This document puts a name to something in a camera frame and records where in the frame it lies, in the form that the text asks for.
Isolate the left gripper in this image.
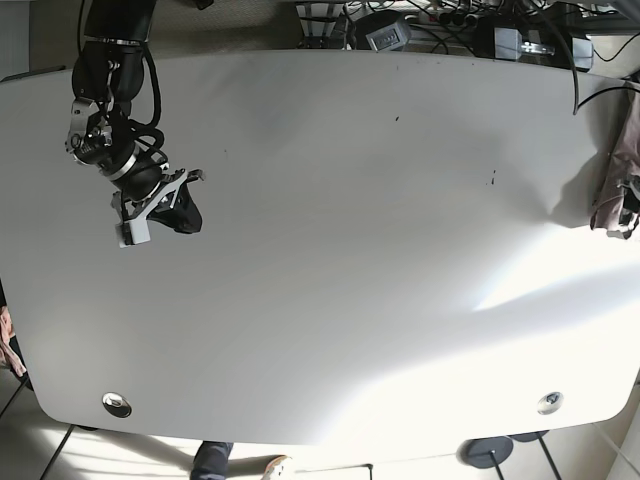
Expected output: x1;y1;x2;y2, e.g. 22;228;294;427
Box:
607;175;639;240

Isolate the mauve pink T-shirt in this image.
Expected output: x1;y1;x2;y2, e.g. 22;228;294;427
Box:
590;82;639;239

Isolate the table cable grommet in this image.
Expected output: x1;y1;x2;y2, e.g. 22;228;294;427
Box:
102;392;132;419
536;391;564;416

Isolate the white orange shoe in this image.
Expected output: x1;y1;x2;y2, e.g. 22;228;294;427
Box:
261;455;295;480

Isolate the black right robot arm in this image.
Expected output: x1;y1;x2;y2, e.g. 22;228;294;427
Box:
65;1;205;247

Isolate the pink cloth at table edge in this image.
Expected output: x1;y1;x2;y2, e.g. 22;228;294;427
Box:
1;306;27;378

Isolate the black floor stand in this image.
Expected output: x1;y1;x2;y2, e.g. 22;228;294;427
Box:
510;430;562;480
457;436;514;480

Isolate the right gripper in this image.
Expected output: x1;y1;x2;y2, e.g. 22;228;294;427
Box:
109;164;206;248

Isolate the right black floor stand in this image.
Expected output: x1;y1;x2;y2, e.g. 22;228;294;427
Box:
510;430;562;480

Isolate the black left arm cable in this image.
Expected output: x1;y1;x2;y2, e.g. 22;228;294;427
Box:
539;0;640;116

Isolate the left black floor stand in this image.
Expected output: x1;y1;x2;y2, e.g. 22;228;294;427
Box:
457;436;514;480

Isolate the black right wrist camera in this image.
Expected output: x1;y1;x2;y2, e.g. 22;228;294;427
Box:
149;184;203;235

